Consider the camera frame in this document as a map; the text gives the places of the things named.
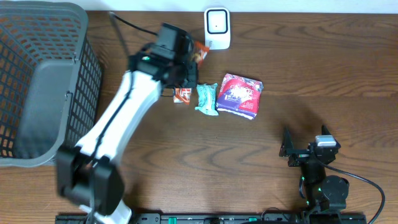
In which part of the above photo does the small orange tissue pack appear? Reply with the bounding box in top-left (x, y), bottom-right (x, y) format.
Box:
top-left (173, 88), bottom-right (192, 105)

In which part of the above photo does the orange Top chocolate bar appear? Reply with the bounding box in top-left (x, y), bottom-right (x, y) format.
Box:
top-left (192, 41), bottom-right (210, 67)

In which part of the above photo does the teal snack pack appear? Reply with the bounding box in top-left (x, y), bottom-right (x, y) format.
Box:
top-left (195, 83), bottom-right (219, 116)

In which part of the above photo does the pink purple pad pack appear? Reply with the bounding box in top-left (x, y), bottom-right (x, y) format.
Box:
top-left (216, 73), bottom-right (264, 119)

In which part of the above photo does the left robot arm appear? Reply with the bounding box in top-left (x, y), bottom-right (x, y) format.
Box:
top-left (55, 42), bottom-right (198, 223)

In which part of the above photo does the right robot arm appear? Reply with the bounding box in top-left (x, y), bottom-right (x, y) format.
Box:
top-left (279, 126), bottom-right (349, 223)

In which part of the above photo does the white barcode scanner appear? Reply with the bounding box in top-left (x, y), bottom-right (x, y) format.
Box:
top-left (204, 7), bottom-right (231, 50)

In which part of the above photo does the grey plastic mesh basket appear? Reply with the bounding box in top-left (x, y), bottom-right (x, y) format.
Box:
top-left (1, 1), bottom-right (103, 167)

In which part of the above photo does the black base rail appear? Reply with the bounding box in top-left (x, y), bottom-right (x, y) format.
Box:
top-left (55, 212), bottom-right (368, 224)

